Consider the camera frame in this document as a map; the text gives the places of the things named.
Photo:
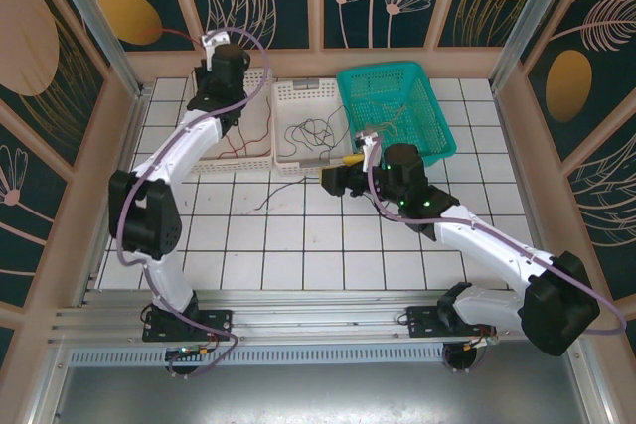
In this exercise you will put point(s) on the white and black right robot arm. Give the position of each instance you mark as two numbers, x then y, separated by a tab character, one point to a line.
556	315

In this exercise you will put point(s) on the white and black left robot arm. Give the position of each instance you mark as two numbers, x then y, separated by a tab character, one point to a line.
149	215

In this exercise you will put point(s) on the teal plastic basket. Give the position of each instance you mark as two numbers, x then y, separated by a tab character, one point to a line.
397	91

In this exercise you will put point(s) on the large white plastic basket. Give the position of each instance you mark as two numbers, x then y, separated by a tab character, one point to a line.
253	161

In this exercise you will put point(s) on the yellow power connector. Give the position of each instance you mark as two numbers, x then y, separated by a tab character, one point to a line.
204	352
474	344

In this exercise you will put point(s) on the grey metal sheet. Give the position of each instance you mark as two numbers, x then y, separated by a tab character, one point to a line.
323	394

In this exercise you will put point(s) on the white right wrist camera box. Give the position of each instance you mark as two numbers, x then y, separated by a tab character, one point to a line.
367	143

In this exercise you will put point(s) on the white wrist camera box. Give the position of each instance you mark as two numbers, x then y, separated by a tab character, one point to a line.
367	143
216	46

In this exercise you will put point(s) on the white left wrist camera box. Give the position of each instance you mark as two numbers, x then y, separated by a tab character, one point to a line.
216	46

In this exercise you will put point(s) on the aluminium side rail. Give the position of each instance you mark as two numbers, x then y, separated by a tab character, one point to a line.
113	156
514	146

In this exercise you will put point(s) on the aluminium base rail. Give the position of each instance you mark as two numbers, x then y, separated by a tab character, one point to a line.
323	315

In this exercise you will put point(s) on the aluminium frame post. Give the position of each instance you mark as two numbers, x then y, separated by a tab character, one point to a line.
534	22
102	22

